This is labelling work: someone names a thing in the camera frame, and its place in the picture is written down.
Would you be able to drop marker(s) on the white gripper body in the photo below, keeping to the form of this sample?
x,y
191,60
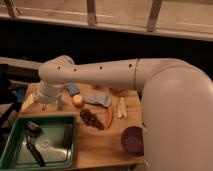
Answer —
x,y
46,93

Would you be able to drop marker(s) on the dark brown bar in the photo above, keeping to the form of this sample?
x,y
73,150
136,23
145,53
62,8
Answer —
x,y
68,134

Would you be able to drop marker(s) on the blue object at left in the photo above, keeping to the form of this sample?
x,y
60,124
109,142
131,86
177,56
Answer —
x,y
20,94

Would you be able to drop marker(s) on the orange fruit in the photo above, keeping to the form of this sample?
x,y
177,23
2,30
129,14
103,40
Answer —
x,y
77,100

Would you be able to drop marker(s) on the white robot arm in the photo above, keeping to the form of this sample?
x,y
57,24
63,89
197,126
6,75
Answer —
x,y
176,104

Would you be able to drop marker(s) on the purple bowl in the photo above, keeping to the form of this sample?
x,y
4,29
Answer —
x,y
132,141

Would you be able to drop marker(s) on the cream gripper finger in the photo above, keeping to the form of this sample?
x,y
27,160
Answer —
x,y
28,102
53,106

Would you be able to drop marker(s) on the blue cloth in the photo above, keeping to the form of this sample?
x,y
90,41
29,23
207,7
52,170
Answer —
x,y
100,98

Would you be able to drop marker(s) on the red chili pepper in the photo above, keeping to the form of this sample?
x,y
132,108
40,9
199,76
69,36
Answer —
x,y
110,117

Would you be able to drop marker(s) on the dark grape bunch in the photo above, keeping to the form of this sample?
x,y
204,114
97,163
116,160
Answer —
x,y
91,119

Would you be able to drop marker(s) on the green plastic tray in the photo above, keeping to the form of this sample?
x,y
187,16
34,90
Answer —
x,y
49,142

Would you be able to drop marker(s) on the red bowl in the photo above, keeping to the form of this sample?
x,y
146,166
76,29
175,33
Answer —
x,y
117,90

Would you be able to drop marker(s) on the wooden table board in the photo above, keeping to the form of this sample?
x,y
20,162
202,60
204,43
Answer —
x,y
98,148

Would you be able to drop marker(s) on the blue sponge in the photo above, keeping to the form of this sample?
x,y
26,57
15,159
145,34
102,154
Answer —
x,y
73,90

